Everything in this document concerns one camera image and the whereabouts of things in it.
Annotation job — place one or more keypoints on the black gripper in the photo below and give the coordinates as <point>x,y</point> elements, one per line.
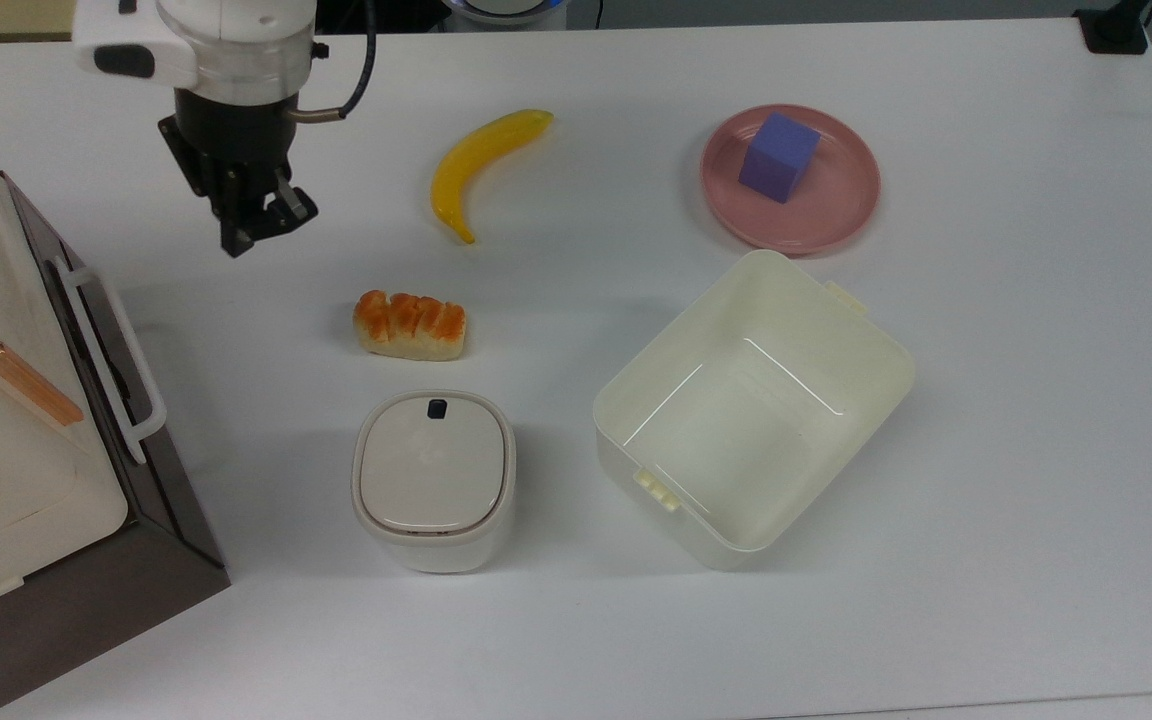
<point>236,140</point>

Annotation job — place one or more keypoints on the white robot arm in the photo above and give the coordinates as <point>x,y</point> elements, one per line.
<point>236,40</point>

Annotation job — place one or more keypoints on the dark wood drawer cabinet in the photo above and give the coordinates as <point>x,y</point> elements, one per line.
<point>86,620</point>

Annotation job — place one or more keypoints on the toy bread with orange glaze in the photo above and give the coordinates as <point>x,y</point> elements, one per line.
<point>411,330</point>

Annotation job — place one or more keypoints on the yellow toy banana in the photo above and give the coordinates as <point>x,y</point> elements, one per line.
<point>466,165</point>

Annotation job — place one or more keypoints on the cream lidded trash can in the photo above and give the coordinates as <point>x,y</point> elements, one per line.
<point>433,470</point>

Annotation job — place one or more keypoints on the cream open plastic bin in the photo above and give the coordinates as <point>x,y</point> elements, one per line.
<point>736,420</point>

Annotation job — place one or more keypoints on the purple cube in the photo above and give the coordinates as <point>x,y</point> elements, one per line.
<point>781,160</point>

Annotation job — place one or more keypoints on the pink plate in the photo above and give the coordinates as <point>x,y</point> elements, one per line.
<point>836,210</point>

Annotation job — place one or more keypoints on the black table clamp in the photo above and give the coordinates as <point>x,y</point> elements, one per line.
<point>1116,30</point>

